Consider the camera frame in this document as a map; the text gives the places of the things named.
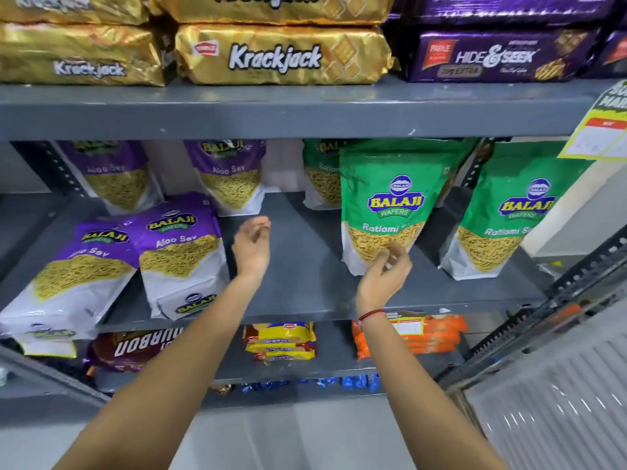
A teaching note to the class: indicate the person's left hand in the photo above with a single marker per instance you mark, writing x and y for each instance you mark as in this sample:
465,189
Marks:
251,252

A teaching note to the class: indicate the person's right hand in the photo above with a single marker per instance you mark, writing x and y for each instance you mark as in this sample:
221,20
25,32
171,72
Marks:
379,283

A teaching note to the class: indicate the person's left fingers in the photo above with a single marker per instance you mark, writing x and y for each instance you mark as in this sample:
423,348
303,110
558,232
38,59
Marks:
260,226

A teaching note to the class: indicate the person's right fingers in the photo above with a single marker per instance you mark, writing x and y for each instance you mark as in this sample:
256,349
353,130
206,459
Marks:
397,255

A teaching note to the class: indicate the person's left forearm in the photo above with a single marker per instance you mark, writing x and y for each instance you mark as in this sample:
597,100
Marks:
176,376

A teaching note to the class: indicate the person's right forearm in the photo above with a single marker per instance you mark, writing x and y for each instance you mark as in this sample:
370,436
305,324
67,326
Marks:
416,391

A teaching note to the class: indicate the green snack pouch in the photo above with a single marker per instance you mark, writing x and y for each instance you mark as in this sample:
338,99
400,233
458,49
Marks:
321,176
392,205
504,215

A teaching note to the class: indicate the purple snack pouch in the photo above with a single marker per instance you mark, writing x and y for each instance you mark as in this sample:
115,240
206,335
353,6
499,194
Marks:
68,278
181,259
117,176
232,176

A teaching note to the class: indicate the white and yellow shelf label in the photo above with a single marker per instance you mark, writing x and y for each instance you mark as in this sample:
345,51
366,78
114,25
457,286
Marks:
406,325

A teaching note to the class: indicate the stack of orange packets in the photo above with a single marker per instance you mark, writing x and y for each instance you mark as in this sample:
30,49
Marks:
436,335

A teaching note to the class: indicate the yellow biscuit packet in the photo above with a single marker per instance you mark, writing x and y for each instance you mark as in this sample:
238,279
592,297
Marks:
286,356
279,332
281,347

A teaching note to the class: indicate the grey metal shelving rack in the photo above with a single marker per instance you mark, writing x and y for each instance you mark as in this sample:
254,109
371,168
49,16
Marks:
294,110

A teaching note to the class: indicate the grey slotted rack upright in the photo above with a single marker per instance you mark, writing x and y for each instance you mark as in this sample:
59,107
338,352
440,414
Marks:
534,318

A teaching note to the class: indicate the row of blue wrapped packets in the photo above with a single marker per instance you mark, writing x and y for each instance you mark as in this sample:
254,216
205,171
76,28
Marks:
313,382

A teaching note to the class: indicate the gold wrapped candy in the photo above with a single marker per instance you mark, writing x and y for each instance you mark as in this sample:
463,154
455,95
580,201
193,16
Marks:
225,389

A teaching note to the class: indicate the gold biscuit packet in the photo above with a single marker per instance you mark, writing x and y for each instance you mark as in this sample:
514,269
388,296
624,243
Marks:
284,56
274,7
68,7
78,53

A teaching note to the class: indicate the brown biscuit packet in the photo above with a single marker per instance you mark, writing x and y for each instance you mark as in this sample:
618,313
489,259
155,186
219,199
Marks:
132,349

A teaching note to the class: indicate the white ribbed panel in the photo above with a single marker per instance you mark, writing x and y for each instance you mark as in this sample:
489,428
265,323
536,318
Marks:
558,396

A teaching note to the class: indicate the purple biscuit packet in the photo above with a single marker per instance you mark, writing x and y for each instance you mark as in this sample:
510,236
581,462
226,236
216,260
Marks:
499,56
612,56
514,7

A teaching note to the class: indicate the yellow-green hanging price tag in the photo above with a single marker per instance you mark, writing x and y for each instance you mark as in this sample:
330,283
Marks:
600,124

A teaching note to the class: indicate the pale yellow shelf tag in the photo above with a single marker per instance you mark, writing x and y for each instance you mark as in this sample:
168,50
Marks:
49,348

